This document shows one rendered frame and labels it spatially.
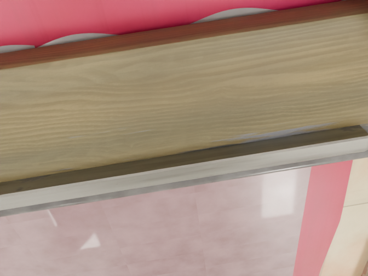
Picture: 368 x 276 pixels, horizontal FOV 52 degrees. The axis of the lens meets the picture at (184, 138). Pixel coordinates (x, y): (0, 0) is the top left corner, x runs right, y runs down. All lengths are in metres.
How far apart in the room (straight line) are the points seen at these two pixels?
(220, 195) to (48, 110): 0.17
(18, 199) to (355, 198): 0.28
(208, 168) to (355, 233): 0.25
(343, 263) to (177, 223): 0.21
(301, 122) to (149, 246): 0.20
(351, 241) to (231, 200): 0.16
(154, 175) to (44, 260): 0.20
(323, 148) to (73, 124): 0.14
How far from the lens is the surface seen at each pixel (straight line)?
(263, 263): 0.42
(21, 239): 0.36
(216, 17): 0.22
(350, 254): 0.46
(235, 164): 0.21
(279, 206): 0.35
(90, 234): 0.35
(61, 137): 0.21
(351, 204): 0.38
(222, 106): 0.20
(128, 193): 0.24
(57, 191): 0.22
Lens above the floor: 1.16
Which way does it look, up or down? 47 degrees down
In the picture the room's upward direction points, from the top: 170 degrees clockwise
